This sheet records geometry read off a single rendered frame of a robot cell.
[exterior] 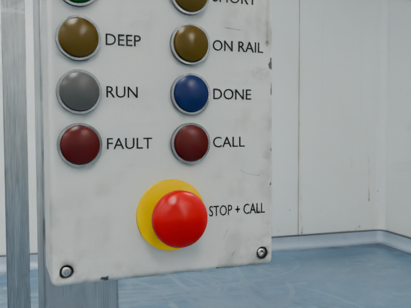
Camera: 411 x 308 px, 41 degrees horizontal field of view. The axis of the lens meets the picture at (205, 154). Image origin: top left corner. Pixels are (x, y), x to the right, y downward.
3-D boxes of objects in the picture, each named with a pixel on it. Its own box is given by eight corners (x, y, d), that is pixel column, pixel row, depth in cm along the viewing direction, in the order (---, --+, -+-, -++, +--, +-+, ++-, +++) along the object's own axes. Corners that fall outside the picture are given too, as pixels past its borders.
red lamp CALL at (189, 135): (211, 162, 40) (211, 124, 40) (175, 162, 39) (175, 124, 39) (207, 161, 41) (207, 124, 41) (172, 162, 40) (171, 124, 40)
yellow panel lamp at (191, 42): (210, 63, 40) (210, 24, 39) (174, 61, 39) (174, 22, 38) (207, 64, 40) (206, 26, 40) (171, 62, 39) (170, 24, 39)
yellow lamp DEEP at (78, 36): (100, 58, 37) (99, 16, 36) (58, 56, 36) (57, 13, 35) (98, 59, 37) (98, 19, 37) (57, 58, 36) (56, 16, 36)
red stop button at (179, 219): (211, 247, 38) (211, 190, 38) (156, 252, 36) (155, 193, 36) (189, 235, 42) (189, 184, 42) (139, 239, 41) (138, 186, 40)
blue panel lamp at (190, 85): (211, 112, 40) (210, 74, 40) (175, 112, 39) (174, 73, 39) (207, 112, 40) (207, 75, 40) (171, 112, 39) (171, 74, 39)
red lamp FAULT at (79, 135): (102, 165, 37) (101, 124, 37) (60, 166, 36) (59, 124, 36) (99, 164, 38) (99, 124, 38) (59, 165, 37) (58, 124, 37)
